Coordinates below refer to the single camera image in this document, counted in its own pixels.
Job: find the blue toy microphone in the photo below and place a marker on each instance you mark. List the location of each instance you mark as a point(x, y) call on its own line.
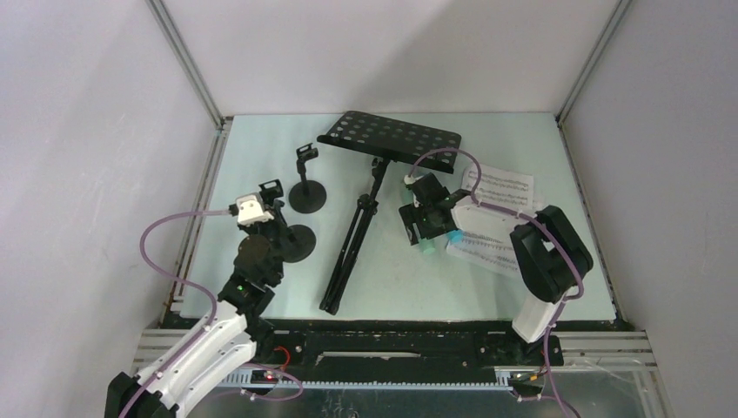
point(455, 236)

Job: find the green toy microphone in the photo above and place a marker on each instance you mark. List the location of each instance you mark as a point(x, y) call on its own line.
point(427, 246)

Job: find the black music stand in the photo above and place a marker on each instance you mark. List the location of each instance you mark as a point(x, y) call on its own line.
point(387, 140)

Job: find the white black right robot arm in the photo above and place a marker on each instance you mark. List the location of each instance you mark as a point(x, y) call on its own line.
point(552, 257)

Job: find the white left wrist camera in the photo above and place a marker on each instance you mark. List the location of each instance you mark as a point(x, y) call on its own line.
point(250, 209)

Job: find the black microphone stand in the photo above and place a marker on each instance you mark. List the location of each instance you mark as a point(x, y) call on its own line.
point(301, 239)
point(307, 196)

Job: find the aluminium table frame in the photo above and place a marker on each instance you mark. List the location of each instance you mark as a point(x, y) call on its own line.
point(392, 279)

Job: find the sheet music page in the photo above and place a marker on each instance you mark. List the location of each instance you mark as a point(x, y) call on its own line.
point(511, 190)
point(492, 254)

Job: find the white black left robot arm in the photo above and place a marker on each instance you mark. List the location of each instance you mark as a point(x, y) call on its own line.
point(233, 333)

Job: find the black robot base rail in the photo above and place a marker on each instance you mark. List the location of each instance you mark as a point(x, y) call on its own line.
point(392, 352)

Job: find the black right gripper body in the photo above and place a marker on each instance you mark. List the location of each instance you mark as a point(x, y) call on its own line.
point(429, 229)

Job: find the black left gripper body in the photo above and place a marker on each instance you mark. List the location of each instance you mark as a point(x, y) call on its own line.
point(272, 229)

